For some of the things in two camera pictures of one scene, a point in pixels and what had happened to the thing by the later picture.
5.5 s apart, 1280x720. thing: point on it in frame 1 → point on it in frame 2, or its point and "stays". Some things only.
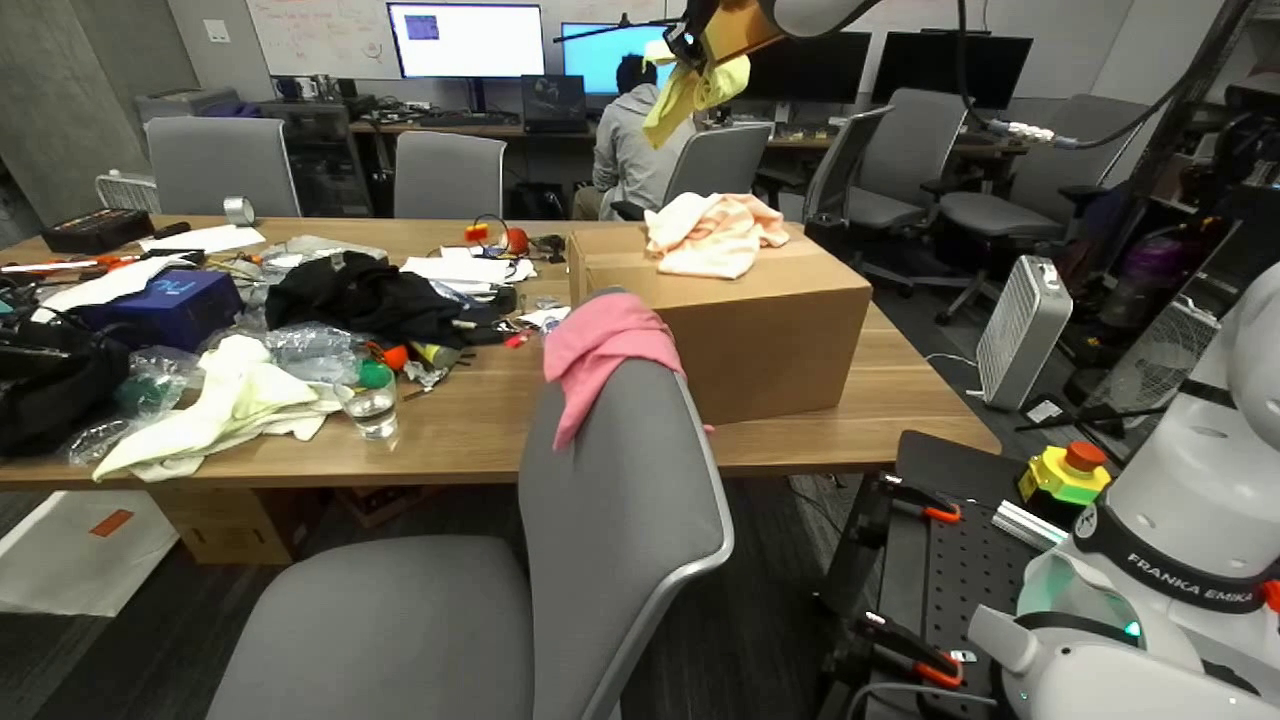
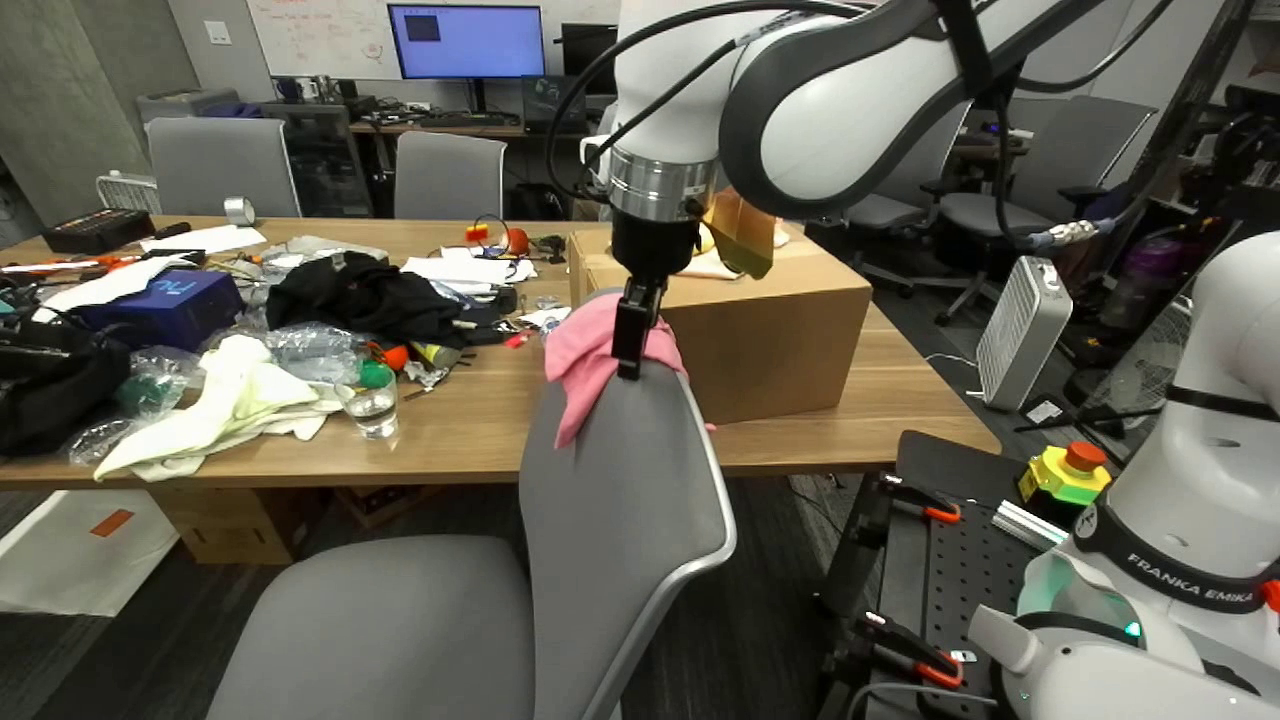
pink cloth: [589, 338] stays
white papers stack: [470, 269] stays
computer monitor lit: [470, 41] stays
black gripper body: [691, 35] → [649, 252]
